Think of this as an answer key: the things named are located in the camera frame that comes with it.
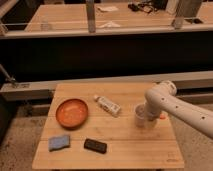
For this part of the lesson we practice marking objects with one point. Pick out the small wooden table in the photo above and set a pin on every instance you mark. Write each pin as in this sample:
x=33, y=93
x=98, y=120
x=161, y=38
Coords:
x=128, y=146

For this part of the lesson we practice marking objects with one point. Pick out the white tube bottle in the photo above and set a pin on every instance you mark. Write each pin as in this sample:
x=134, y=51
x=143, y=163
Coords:
x=107, y=105

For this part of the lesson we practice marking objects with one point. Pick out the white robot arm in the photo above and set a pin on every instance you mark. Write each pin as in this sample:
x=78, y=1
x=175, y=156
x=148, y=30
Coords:
x=162, y=97

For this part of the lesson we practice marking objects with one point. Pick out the background wooden workbench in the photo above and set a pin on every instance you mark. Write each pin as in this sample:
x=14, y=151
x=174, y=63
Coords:
x=73, y=17

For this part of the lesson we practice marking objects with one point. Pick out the clear plastic bottle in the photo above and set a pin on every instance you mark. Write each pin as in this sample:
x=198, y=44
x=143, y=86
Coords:
x=45, y=26

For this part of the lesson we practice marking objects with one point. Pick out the white paper sheet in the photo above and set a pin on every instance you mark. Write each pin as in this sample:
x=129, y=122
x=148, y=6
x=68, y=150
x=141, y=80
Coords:
x=107, y=8

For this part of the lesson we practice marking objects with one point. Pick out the blue sponge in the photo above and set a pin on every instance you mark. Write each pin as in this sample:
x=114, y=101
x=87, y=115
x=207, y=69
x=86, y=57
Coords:
x=59, y=142

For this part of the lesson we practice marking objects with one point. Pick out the grey metal rail beam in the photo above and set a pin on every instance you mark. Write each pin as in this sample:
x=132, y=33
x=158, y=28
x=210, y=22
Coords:
x=45, y=89

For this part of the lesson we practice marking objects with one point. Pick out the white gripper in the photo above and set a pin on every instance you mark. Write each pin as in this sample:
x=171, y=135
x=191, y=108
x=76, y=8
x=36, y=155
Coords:
x=150, y=122

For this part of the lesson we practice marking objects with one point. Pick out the metal clamp bracket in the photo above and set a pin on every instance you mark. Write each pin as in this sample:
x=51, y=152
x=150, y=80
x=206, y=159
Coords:
x=12, y=80

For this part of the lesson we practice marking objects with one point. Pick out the grey metal post right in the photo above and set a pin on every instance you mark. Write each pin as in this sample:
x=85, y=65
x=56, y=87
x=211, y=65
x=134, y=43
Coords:
x=187, y=11

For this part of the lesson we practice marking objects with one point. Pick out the white crumpled paper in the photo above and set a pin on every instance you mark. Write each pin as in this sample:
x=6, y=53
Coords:
x=110, y=24

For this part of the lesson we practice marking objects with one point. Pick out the white ceramic cup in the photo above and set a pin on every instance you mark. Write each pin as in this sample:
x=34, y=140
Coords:
x=140, y=117

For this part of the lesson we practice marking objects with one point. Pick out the grey metal post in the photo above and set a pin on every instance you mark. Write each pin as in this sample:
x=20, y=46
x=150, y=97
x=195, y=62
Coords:
x=90, y=9
x=187, y=11

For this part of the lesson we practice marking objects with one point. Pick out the orange bowl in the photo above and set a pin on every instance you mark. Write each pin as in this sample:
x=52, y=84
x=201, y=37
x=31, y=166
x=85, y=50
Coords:
x=72, y=113

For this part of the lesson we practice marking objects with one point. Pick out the orange carrot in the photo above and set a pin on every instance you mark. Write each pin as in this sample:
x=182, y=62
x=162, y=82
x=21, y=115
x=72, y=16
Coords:
x=162, y=116

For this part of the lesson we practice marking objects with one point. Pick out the black rectangular block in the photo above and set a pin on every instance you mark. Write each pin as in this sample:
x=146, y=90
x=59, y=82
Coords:
x=95, y=145

